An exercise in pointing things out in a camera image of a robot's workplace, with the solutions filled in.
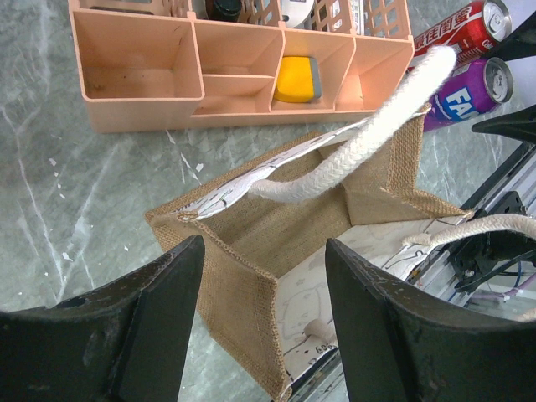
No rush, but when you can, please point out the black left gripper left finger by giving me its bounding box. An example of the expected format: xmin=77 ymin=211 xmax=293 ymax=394
xmin=1 ymin=235 xmax=205 ymax=401

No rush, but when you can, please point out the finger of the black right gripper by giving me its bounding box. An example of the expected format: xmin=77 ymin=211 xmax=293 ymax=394
xmin=472 ymin=105 xmax=536 ymax=144
xmin=483 ymin=16 xmax=535 ymax=59

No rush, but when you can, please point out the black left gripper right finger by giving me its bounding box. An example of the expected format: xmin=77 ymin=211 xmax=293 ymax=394
xmin=325 ymin=239 xmax=535 ymax=401

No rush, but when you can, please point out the purple Fanta can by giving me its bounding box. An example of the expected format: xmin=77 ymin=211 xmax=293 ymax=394
xmin=424 ymin=57 xmax=514 ymax=132

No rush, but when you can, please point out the canvas bag with rope handles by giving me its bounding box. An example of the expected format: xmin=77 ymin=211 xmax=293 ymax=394
xmin=144 ymin=44 xmax=536 ymax=402

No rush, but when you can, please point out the red Coca-Cola can right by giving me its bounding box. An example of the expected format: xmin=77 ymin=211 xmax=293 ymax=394
xmin=408 ymin=1 xmax=513 ymax=71

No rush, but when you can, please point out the yellow sponge block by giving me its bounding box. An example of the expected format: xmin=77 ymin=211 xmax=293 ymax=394
xmin=274 ymin=56 xmax=322 ymax=103

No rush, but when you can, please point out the peach plastic desk organizer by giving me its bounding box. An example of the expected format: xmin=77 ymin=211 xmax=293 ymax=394
xmin=69 ymin=1 xmax=414 ymax=133

